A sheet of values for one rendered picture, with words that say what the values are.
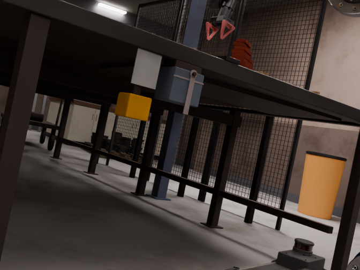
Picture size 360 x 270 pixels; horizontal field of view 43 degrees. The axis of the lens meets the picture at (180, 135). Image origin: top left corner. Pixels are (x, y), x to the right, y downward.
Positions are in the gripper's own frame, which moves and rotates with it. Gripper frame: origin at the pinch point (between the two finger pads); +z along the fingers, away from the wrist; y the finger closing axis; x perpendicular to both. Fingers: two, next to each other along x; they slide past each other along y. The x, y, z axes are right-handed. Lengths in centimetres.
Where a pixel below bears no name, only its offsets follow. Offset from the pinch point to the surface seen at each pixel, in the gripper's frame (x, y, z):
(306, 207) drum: 319, -168, 32
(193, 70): -23.8, 30.8, 27.7
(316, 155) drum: 304, -168, -26
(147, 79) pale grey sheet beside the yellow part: -38, 28, 39
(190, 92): -22, 31, 35
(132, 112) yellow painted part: -40, 31, 51
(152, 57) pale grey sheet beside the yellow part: -40, 28, 31
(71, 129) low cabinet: 208, -626, 44
